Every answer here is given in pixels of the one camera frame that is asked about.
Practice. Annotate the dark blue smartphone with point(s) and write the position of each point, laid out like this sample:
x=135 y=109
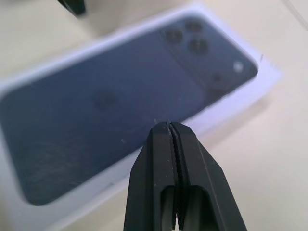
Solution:
x=108 y=108

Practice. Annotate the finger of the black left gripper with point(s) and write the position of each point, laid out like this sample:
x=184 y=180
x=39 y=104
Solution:
x=73 y=6

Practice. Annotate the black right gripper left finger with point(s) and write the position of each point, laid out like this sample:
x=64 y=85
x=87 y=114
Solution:
x=149 y=173

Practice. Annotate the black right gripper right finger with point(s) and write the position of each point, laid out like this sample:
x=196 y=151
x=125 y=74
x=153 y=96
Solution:
x=207 y=178

